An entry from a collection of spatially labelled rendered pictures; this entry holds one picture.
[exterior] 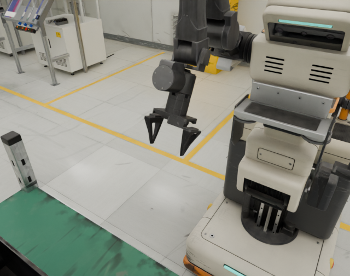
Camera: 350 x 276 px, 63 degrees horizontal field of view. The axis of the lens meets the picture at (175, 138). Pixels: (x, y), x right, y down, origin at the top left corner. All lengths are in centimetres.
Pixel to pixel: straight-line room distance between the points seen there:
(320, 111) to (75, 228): 68
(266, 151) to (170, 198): 112
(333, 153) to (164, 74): 81
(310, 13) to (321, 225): 100
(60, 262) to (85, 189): 157
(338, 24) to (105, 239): 67
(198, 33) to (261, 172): 54
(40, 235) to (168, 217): 131
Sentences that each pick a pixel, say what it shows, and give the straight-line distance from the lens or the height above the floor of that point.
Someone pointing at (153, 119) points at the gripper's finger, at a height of 105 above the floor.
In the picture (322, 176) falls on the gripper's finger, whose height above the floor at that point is 106.
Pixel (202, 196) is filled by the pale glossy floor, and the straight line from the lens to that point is 203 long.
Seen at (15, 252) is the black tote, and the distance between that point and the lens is 51.
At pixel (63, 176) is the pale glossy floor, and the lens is 233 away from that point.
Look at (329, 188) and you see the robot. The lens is 116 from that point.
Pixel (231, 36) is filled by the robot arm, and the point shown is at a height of 124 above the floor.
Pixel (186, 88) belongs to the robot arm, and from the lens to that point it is 71.
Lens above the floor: 143
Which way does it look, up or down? 34 degrees down
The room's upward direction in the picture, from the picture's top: straight up
